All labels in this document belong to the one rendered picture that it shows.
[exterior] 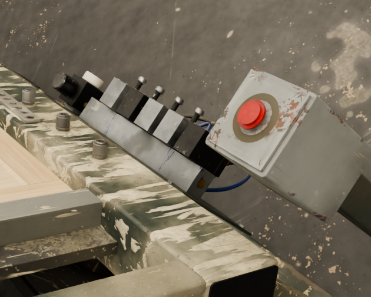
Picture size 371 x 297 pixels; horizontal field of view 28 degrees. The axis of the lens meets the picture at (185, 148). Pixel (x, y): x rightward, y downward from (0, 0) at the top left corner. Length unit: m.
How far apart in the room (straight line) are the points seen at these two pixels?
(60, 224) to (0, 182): 0.16
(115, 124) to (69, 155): 0.22
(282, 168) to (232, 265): 0.14
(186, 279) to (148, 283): 0.05
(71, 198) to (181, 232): 0.18
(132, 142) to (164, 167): 0.11
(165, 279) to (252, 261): 0.13
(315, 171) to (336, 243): 0.97
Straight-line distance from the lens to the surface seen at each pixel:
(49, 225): 1.05
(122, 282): 0.88
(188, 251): 0.95
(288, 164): 0.90
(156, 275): 0.90
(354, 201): 1.09
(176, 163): 1.25
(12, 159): 1.25
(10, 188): 1.15
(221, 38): 2.47
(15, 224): 1.03
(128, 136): 1.36
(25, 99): 1.41
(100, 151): 1.18
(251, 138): 0.91
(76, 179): 1.14
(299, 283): 1.71
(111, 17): 2.94
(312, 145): 0.92
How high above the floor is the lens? 1.60
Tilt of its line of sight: 43 degrees down
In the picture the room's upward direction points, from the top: 56 degrees counter-clockwise
